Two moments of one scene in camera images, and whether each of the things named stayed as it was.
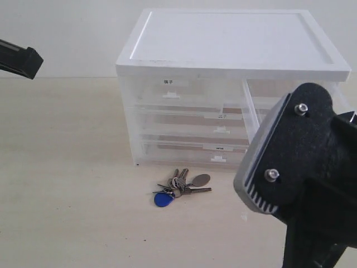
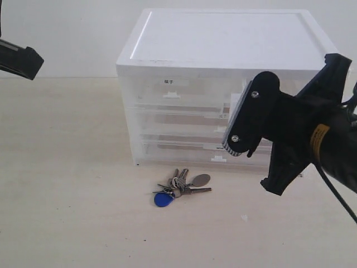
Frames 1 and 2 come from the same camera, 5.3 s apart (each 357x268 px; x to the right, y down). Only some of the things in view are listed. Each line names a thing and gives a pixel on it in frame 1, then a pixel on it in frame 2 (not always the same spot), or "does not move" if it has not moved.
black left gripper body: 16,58 does not move
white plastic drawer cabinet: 200,84 does not move
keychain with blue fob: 178,187 does not move
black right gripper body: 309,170 to 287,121
